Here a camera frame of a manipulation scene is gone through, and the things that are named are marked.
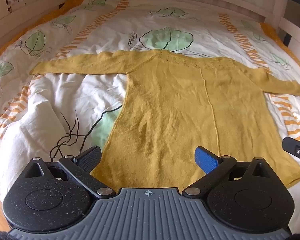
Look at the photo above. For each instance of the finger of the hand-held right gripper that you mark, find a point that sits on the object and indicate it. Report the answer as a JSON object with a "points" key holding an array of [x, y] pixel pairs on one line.
{"points": [[293, 148]]}

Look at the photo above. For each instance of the white leaf-print duvet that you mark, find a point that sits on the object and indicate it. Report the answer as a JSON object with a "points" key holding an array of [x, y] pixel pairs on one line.
{"points": [[72, 97]]}

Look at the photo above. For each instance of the mustard yellow knit sweater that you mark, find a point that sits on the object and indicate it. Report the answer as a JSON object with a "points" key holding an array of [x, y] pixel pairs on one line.
{"points": [[180, 110]]}

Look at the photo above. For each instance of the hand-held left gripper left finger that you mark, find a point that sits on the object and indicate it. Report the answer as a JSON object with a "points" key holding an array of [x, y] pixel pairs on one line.
{"points": [[90, 156]]}

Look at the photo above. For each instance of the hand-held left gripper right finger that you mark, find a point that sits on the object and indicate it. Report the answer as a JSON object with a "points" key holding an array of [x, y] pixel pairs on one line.
{"points": [[206, 160]]}

